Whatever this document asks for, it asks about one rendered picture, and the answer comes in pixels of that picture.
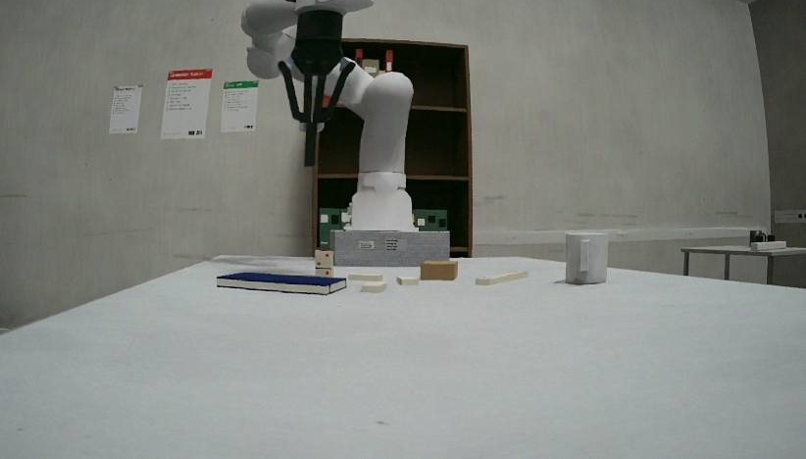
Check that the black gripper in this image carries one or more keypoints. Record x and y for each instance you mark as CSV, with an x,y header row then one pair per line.
x,y
316,52

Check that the grey mug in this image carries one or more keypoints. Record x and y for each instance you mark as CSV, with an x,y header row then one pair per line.
x,y
577,271

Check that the brown rectangular box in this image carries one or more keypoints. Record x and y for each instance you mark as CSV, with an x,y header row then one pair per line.
x,y
443,271

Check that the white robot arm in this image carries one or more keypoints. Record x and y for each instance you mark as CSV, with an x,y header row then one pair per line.
x,y
381,202

